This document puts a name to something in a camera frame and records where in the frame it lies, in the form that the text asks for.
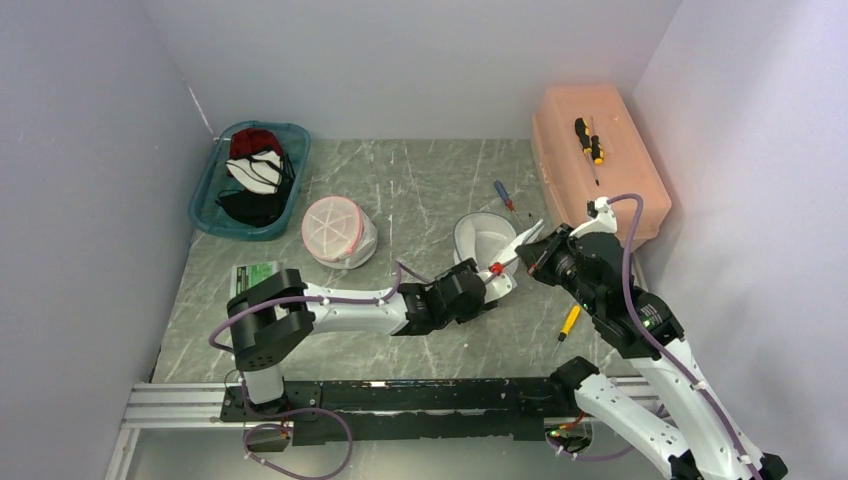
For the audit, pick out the white mesh blue zip laundry bag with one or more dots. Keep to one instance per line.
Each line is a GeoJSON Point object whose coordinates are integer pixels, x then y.
{"type": "Point", "coordinates": [489, 238]}

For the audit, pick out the aluminium extrusion rail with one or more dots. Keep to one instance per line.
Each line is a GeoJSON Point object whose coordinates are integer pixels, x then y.
{"type": "Point", "coordinates": [163, 406]}

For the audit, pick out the orange translucent plastic storage box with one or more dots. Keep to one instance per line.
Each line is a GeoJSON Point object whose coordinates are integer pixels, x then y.
{"type": "Point", "coordinates": [563, 169]}

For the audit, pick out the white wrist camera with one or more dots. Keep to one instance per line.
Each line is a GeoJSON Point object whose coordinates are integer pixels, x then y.
{"type": "Point", "coordinates": [500, 281]}
{"type": "Point", "coordinates": [602, 219]}

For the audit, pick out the pink zip mesh laundry bag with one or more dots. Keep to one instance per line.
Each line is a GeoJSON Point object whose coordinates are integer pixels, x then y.
{"type": "Point", "coordinates": [338, 233]}

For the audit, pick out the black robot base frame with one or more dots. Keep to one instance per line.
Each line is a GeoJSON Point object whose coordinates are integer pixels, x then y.
{"type": "Point", "coordinates": [334, 411]}

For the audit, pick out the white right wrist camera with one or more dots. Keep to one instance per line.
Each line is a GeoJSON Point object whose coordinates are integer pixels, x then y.
{"type": "Point", "coordinates": [602, 219]}

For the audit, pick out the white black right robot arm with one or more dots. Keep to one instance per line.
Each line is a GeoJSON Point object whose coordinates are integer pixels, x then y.
{"type": "Point", "coordinates": [700, 441]}

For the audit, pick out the teal plastic tray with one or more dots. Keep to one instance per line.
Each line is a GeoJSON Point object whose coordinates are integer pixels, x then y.
{"type": "Point", "coordinates": [265, 173]}

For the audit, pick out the black yellow screwdriver on box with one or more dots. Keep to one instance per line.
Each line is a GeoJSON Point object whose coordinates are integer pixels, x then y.
{"type": "Point", "coordinates": [590, 145]}

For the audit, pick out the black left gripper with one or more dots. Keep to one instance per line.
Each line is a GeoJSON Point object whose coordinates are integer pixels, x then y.
{"type": "Point", "coordinates": [479, 307]}

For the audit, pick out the green label clear bit case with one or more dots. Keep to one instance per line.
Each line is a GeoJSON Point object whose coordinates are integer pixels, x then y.
{"type": "Point", "coordinates": [244, 277]}

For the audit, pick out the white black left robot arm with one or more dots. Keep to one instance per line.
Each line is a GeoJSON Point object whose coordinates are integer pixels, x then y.
{"type": "Point", "coordinates": [268, 321]}

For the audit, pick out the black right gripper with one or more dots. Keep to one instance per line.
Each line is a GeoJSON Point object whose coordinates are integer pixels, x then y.
{"type": "Point", "coordinates": [532, 254]}

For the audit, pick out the small yellow handle screwdriver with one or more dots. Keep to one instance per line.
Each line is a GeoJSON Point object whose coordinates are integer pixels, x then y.
{"type": "Point", "coordinates": [568, 324]}

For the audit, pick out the blue red handle screwdriver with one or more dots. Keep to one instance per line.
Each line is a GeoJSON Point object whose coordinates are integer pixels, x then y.
{"type": "Point", "coordinates": [506, 200]}

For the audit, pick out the red cloth garment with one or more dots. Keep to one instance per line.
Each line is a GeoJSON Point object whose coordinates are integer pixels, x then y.
{"type": "Point", "coordinates": [253, 141]}

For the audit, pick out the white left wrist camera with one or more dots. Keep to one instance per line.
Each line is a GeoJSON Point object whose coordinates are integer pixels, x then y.
{"type": "Point", "coordinates": [500, 281]}

